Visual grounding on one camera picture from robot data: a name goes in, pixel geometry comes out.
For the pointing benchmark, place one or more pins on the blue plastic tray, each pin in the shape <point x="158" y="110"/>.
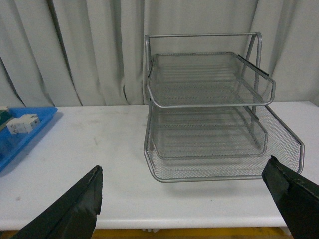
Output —
<point x="12" y="145"/>

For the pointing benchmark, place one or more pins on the white curtain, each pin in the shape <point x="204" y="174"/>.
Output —
<point x="91" y="52"/>

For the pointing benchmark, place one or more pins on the green knife switch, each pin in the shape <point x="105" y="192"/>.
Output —
<point x="5" y="117"/>

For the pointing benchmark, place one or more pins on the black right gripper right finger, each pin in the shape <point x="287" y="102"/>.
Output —
<point x="296" y="198"/>

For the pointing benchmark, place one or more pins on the silver wire rack frame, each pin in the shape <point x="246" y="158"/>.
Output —
<point x="256" y="40"/>

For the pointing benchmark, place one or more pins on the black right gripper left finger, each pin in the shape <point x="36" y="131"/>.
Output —
<point x="73" y="215"/>

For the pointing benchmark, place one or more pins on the white circuit breaker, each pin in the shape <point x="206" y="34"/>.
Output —
<point x="24" y="124"/>

